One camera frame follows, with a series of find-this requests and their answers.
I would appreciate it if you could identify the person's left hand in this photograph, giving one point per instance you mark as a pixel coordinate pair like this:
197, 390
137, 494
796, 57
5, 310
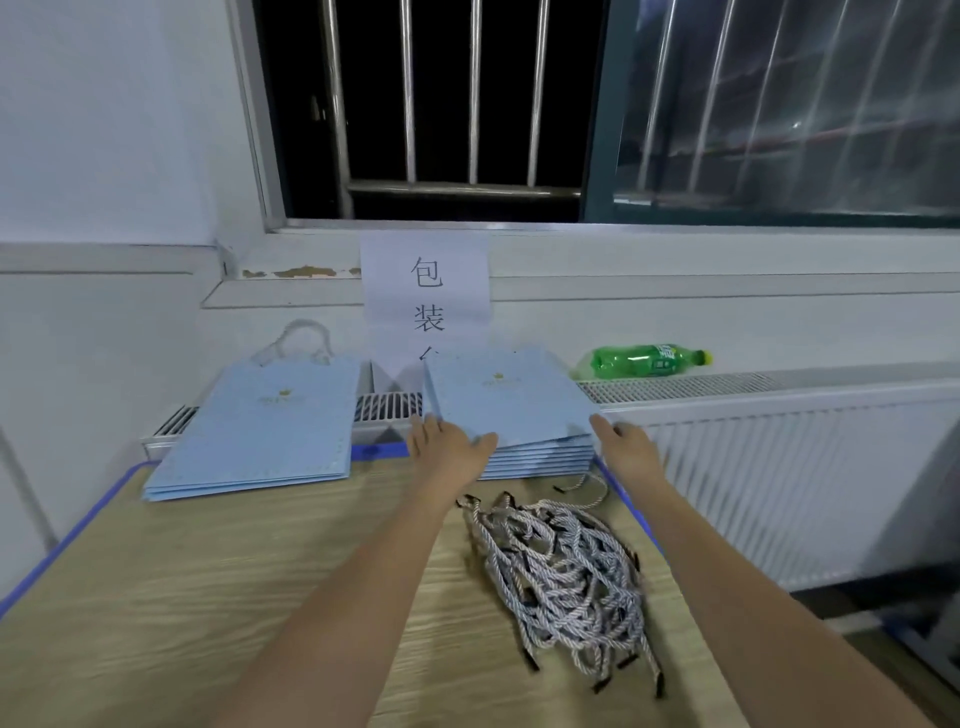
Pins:
447, 458

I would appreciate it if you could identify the person's right hand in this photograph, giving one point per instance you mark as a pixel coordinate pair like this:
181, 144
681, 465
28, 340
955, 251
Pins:
630, 453

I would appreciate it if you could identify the stack of finished bags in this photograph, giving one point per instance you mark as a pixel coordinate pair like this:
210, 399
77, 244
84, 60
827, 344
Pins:
503, 393

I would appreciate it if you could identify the person's left forearm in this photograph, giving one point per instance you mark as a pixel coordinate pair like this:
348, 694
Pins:
345, 630

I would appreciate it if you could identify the person's right forearm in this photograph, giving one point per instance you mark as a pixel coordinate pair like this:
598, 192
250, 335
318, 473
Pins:
765, 630

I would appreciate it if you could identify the green plastic bottle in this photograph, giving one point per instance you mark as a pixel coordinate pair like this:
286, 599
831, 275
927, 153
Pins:
645, 362

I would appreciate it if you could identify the white paper sign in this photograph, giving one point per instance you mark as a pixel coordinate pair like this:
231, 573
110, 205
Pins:
428, 293

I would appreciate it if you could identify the metal window grille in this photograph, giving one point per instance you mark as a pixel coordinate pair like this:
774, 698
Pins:
465, 189

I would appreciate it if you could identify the blue-edged wooden desk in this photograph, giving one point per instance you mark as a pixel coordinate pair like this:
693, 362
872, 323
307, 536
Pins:
195, 615

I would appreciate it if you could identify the teal framed sliding window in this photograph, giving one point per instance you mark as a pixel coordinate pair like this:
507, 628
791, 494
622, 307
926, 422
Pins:
795, 120

